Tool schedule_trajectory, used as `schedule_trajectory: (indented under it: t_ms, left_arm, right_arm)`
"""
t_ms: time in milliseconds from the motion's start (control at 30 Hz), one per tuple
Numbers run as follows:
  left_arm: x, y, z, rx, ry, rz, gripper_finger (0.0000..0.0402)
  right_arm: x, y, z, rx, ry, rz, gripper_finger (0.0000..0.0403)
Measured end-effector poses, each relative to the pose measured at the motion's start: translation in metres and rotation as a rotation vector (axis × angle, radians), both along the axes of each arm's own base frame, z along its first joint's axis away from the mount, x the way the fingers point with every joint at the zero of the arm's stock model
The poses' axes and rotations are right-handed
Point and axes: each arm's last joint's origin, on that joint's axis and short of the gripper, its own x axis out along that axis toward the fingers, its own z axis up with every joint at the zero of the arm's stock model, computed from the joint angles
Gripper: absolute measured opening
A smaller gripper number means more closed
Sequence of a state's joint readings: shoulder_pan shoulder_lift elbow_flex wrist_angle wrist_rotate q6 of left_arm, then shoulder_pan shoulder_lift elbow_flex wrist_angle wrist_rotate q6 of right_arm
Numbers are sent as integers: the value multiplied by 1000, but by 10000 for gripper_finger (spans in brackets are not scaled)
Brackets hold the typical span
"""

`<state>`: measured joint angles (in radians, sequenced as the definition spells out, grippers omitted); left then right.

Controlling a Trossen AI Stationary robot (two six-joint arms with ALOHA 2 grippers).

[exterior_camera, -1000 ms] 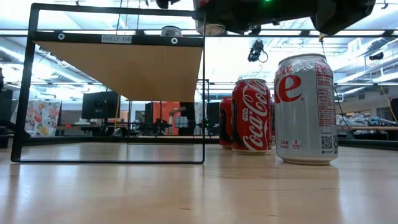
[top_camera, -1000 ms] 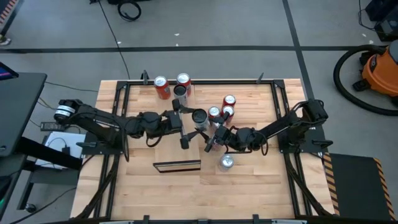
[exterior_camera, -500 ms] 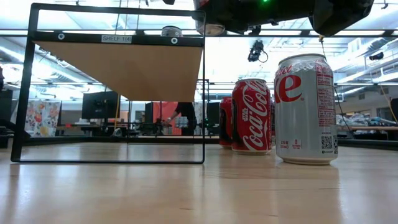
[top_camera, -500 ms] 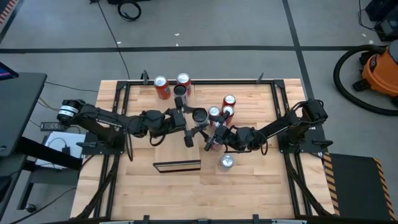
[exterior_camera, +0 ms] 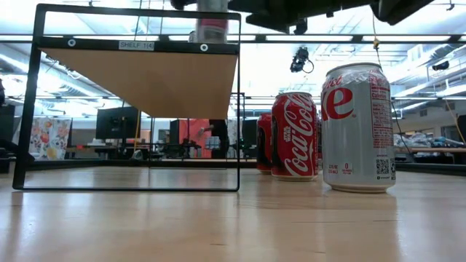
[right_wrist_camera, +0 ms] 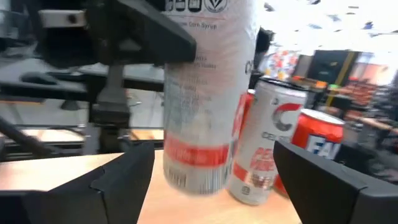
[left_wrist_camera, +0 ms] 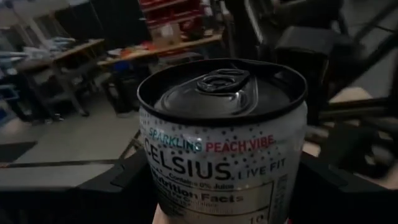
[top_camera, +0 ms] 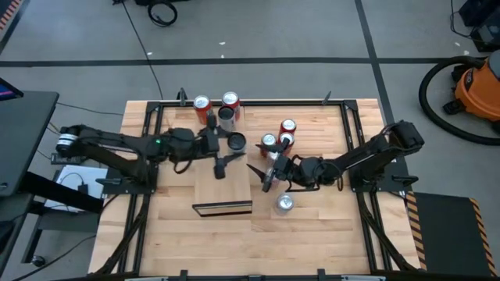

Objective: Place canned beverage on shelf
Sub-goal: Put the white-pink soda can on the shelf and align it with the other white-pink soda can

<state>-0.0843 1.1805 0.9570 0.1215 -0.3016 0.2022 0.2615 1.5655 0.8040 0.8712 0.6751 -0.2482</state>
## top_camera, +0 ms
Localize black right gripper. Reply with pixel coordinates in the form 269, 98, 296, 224
246, 137, 300, 193

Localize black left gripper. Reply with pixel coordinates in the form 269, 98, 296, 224
195, 115, 247, 180

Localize red Coke Zero can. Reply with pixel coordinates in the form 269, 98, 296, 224
277, 131, 297, 157

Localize silver Diet Coke can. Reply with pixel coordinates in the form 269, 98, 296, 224
274, 192, 295, 218

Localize orange Fanta can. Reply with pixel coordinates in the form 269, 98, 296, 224
221, 91, 242, 122
193, 94, 214, 126

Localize black metal shelf wooden board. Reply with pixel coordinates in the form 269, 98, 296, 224
191, 104, 254, 219

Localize red soda can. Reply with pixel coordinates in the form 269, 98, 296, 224
279, 118, 298, 137

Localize white paper sheet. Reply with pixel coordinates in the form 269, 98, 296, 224
44, 164, 109, 214

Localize black power brick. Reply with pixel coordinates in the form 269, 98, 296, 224
49, 152, 82, 165

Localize orange shop vacuum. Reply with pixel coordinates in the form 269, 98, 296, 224
443, 49, 500, 133
418, 55, 500, 147

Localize black mat hazard stripes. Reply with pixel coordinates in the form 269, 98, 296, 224
405, 190, 500, 279
0, 0, 21, 31

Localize black desk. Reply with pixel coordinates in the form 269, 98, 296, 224
0, 91, 105, 266

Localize desk monitor screen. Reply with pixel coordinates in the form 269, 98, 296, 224
0, 76, 23, 101

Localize black equipment case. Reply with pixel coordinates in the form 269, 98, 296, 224
457, 0, 500, 54

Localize black table frame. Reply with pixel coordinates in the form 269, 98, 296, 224
88, 99, 422, 281

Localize long black floor cable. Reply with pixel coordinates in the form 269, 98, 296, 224
112, 0, 165, 101

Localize coiled black cable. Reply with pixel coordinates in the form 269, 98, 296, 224
146, 0, 180, 28

